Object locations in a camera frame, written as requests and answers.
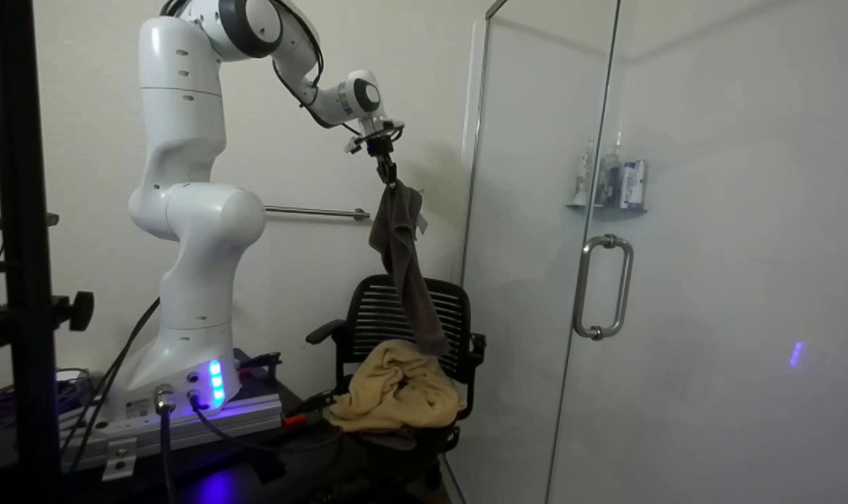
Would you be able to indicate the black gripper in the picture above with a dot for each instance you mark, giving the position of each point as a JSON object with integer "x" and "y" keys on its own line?
{"x": 379, "y": 140}

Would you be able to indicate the grey towel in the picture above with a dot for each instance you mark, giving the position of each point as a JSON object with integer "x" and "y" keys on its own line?
{"x": 405, "y": 252}

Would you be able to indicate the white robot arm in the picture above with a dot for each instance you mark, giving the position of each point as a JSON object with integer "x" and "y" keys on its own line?
{"x": 190, "y": 226}

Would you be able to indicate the black mesh office chair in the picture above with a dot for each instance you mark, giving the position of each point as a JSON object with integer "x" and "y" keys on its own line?
{"x": 376, "y": 311}

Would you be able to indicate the yellow towel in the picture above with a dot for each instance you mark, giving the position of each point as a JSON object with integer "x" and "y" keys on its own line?
{"x": 397, "y": 394}

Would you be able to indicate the fixed glass shower panel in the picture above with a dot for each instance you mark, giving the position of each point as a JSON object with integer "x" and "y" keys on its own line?
{"x": 525, "y": 280}

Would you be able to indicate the white bottle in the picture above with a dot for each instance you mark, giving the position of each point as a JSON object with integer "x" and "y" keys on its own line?
{"x": 590, "y": 186}

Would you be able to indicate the metal shower caddy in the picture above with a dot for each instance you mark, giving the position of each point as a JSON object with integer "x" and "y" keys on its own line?
{"x": 608, "y": 207}

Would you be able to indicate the dark purple clamp tool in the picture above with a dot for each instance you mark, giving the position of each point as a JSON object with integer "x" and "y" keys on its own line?
{"x": 258, "y": 363}

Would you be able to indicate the blue labelled bottle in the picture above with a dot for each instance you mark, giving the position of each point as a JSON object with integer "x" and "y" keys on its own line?
{"x": 635, "y": 186}

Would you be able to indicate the device with purple light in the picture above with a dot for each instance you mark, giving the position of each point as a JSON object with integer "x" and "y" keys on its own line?
{"x": 246, "y": 409}

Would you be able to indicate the black clamp knob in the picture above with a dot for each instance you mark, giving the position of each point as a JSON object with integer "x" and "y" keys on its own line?
{"x": 78, "y": 310}

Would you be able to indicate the glass shower door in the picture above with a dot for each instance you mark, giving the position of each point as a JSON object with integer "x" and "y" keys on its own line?
{"x": 720, "y": 280}

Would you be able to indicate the chrome wall towel bar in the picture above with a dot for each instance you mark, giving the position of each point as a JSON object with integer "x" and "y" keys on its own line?
{"x": 311, "y": 214}

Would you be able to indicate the black metal frame stand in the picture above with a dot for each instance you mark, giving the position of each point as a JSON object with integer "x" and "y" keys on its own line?
{"x": 19, "y": 186}

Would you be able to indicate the small aluminium corner bracket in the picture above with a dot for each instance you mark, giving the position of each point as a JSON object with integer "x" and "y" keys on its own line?
{"x": 118, "y": 462}

